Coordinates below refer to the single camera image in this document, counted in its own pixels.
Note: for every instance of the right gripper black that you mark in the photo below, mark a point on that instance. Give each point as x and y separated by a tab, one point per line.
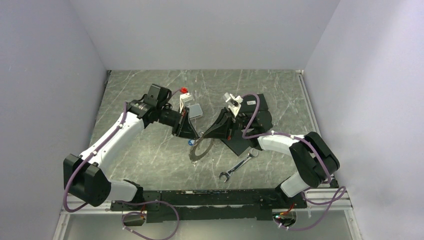
227	131

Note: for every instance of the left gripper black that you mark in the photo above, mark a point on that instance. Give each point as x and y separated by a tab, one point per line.
184	130

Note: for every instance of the numbered metal ring disc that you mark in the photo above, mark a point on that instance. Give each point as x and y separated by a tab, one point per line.
200	149

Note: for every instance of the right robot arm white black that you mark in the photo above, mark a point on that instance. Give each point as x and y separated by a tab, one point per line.
314	161

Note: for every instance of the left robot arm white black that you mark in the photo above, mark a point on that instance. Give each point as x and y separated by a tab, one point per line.
85	182

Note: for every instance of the small white grey box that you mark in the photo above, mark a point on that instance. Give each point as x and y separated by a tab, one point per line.
195	111

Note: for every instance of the black rectangular pad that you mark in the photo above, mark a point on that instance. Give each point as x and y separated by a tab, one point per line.
237	145

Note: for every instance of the black box with label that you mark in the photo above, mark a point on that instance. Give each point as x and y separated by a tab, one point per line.
250	103

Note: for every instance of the silver combination wrench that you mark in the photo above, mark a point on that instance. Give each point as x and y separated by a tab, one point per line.
253	153

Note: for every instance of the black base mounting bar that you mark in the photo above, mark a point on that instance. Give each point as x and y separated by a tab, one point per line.
257	203

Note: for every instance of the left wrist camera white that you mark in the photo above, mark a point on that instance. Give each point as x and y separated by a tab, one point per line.
186	99

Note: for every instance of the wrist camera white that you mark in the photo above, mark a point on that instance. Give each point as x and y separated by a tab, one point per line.
186	99
233	102

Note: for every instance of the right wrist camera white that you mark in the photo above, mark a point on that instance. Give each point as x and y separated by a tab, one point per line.
233	102

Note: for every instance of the aluminium frame rail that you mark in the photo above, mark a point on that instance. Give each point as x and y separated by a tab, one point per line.
319	201

